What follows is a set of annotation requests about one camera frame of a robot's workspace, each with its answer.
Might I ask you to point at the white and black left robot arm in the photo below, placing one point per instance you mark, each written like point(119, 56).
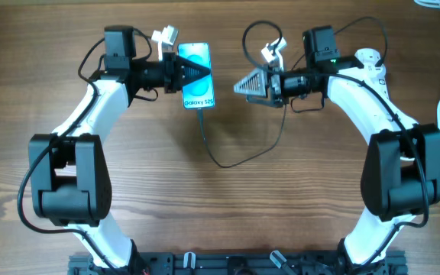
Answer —
point(68, 175)

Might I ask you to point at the blue screen Galaxy smartphone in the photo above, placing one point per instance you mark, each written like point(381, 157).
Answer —
point(199, 94)

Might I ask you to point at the white USB charger plug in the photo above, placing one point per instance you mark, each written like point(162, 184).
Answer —
point(371, 58)

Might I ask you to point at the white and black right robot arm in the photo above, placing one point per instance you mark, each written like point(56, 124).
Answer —
point(401, 175)

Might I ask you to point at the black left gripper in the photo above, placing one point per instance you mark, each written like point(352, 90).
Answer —
point(169, 72)

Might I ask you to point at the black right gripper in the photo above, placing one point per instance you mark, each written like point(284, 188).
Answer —
point(274, 86)

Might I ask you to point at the white power strip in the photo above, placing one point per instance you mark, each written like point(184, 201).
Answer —
point(381, 85)

